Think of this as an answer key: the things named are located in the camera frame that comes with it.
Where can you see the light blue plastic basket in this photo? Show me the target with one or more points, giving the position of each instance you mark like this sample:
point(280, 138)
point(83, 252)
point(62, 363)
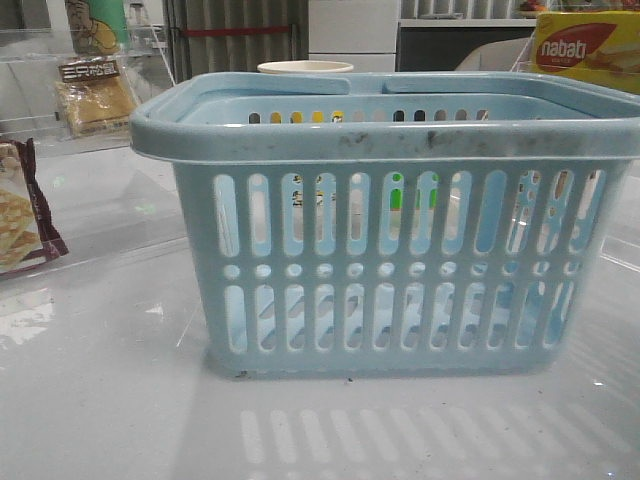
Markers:
point(390, 223)

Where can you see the packaged bread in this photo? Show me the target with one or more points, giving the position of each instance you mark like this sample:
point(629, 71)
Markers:
point(93, 97)

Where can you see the yellow popcorn paper cup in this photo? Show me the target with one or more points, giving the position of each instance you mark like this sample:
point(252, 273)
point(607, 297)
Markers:
point(305, 67)

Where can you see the yellow nabati wafer box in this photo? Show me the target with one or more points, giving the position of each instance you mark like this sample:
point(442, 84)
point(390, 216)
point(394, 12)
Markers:
point(608, 27)

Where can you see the green cartoon snack canister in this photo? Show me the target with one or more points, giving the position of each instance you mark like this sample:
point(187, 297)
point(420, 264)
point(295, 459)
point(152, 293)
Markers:
point(97, 27)

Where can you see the white cabinet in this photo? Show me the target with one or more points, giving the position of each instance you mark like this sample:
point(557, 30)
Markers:
point(362, 33)

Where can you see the brown wafer snack packet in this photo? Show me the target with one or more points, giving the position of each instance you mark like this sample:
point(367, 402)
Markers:
point(28, 235)

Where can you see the left clear acrylic shelf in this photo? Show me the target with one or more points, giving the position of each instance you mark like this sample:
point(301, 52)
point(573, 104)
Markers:
point(29, 70)

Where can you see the red barrier belt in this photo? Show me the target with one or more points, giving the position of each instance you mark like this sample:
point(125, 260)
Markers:
point(238, 31)

